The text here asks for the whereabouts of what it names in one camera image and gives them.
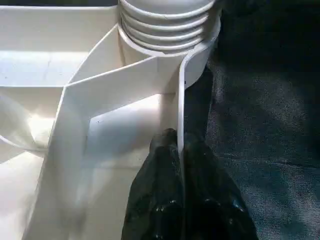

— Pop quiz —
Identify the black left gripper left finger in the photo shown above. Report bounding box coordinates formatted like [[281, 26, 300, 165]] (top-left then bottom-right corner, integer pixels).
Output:
[[121, 128, 184, 240]]

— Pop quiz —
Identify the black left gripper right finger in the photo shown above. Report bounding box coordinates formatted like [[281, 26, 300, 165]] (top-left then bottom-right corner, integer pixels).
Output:
[[181, 134, 259, 240]]

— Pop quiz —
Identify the white plastic table leg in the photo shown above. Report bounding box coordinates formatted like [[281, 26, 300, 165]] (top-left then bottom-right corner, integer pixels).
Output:
[[118, 0, 217, 55]]

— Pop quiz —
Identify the black plastic mat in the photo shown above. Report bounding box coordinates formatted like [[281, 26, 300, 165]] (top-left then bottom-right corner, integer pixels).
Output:
[[182, 0, 320, 240]]

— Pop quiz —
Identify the white plastic table top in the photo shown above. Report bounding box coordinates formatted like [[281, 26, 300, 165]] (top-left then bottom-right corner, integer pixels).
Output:
[[0, 0, 222, 240]]

